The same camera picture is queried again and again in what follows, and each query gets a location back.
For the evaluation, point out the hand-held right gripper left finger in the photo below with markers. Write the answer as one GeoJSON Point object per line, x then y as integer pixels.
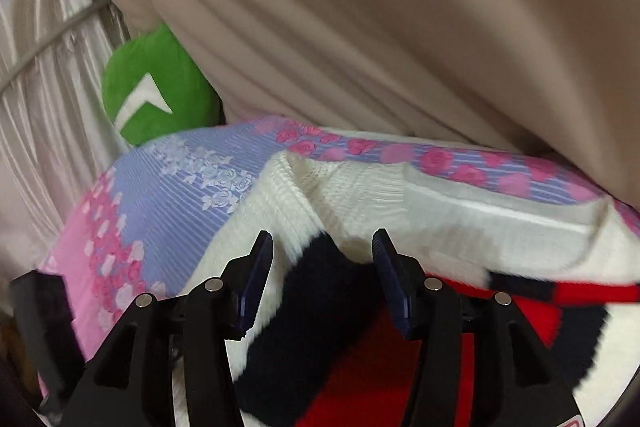
{"type": "Point", "coordinates": [254, 287]}

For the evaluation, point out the pink purple floral blanket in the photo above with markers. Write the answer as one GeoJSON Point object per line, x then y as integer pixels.
{"type": "Point", "coordinates": [165, 187]}

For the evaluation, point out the white satin curtain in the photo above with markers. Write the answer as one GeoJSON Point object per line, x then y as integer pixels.
{"type": "Point", "coordinates": [40, 142]}

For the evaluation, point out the grey metal rod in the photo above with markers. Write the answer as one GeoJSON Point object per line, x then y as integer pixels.
{"type": "Point", "coordinates": [50, 38]}

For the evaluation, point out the green plush pillow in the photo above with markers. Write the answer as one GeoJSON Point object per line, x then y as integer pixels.
{"type": "Point", "coordinates": [165, 62]}

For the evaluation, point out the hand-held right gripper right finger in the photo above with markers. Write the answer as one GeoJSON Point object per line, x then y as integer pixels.
{"type": "Point", "coordinates": [392, 287]}

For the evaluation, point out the white navy red knit sweater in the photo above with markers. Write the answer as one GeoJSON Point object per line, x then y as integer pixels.
{"type": "Point", "coordinates": [350, 187]}

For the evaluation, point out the beige curtain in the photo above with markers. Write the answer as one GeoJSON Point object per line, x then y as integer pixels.
{"type": "Point", "coordinates": [375, 17]}

